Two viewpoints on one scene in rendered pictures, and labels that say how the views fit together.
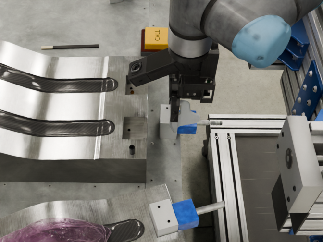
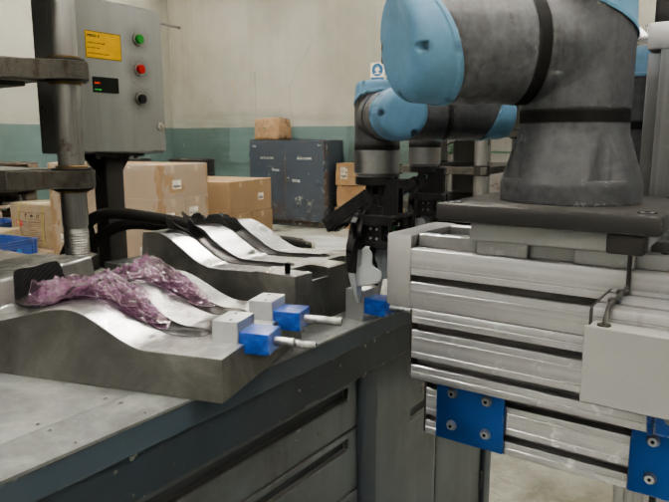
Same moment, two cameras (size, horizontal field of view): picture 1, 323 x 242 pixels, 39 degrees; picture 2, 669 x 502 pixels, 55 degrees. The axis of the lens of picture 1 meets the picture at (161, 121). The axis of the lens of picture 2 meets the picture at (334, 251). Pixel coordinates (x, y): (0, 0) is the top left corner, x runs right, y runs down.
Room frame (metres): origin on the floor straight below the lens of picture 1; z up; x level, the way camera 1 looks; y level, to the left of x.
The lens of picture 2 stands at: (-0.31, -0.63, 1.10)
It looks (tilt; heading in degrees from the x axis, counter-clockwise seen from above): 10 degrees down; 37
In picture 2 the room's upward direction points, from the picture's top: straight up
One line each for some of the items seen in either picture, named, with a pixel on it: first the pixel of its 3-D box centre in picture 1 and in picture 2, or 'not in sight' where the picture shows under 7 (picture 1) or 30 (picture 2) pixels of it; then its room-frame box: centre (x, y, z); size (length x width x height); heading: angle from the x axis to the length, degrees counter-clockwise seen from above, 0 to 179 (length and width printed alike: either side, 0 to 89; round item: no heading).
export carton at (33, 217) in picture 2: not in sight; (50, 223); (2.81, 5.12, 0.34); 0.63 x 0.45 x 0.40; 96
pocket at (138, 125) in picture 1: (135, 133); (310, 278); (0.51, 0.05, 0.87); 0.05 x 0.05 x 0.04; 2
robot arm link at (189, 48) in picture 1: (190, 34); (377, 163); (0.58, -0.04, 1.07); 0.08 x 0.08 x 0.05
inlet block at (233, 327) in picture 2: not in sight; (267, 340); (0.25, -0.09, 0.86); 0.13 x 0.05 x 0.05; 109
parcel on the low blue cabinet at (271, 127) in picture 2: not in sight; (273, 128); (6.08, 5.28, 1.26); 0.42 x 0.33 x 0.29; 96
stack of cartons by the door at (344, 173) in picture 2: not in sight; (369, 196); (6.34, 3.88, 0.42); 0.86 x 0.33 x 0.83; 96
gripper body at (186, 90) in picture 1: (191, 68); (379, 212); (0.58, -0.05, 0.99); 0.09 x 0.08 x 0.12; 92
